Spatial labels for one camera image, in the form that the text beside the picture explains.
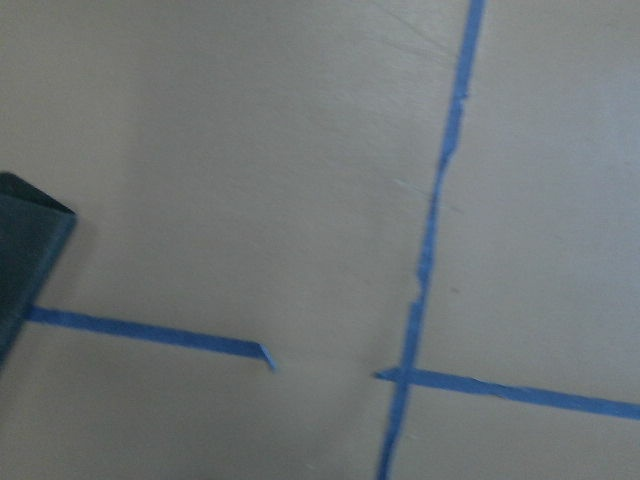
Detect black mouse pad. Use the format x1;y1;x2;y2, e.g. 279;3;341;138
1;172;77;360

